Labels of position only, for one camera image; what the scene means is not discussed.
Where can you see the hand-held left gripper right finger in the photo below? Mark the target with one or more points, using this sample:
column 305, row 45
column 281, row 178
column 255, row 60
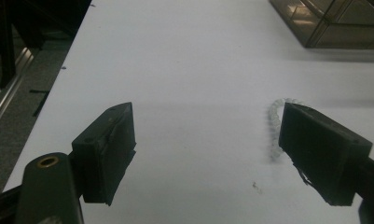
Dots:
column 318, row 152

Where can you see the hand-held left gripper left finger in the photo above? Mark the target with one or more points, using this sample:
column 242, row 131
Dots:
column 105, row 155

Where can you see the smoky transparent storage box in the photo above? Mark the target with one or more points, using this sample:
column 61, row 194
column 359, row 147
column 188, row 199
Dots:
column 337, row 21

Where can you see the black metal stand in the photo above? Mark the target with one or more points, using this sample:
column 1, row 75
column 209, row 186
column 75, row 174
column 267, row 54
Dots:
column 6, row 43

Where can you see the silver metal rail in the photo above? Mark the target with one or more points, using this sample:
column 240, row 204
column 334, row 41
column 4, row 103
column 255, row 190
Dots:
column 4, row 90

